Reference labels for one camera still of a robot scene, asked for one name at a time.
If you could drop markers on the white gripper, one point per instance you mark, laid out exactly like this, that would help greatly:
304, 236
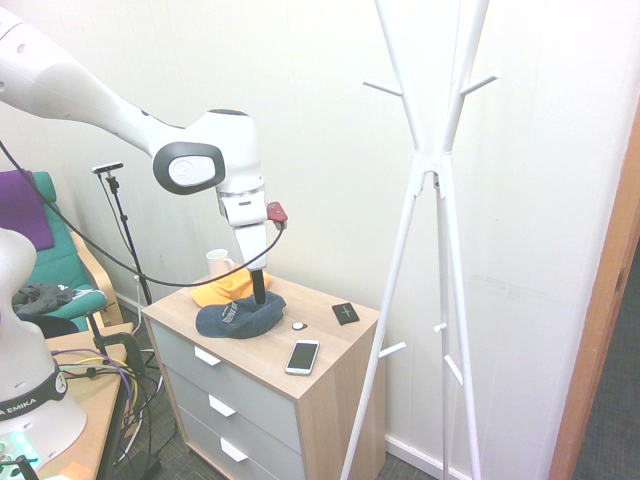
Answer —
250, 240

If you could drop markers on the navy blue baseball cap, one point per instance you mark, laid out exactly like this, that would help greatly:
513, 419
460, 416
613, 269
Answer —
240, 320

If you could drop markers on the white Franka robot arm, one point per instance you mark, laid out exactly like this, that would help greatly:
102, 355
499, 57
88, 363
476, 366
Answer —
75, 90

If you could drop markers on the orange baseball cap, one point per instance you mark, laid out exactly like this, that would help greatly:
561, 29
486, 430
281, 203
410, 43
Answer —
215, 295

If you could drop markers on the white ceramic mug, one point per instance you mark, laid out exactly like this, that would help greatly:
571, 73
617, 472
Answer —
217, 262

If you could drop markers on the small white round disc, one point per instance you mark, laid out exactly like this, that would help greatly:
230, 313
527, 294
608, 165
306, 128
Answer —
299, 326

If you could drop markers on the white smartphone black screen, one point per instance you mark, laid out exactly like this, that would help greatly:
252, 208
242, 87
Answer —
302, 357

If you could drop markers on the black wallet with cross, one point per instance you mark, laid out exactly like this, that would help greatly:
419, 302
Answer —
346, 314

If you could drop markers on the black metal clamp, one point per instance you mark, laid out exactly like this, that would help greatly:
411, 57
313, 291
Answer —
131, 345

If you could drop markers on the light wood drawer chest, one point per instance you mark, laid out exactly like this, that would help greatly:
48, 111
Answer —
330, 425

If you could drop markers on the green wooden armchair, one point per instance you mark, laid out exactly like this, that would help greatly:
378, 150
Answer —
55, 270

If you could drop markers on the white coat rack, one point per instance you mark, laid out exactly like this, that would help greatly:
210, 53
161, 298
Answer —
425, 165

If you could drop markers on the dark grey garment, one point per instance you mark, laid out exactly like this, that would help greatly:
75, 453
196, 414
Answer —
45, 296

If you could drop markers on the purple cloth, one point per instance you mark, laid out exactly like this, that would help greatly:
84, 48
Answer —
20, 210

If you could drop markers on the orange sticky note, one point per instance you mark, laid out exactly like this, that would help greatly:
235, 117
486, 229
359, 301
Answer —
77, 470

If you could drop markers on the red wrist camera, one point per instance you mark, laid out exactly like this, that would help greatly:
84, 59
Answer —
277, 212

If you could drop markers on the black camera stand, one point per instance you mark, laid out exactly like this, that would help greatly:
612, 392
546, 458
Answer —
131, 245

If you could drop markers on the black silver stereo camera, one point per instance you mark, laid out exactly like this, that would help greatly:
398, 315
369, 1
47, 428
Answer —
107, 168

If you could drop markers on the wooden door frame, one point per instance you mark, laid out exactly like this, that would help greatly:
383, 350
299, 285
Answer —
600, 300

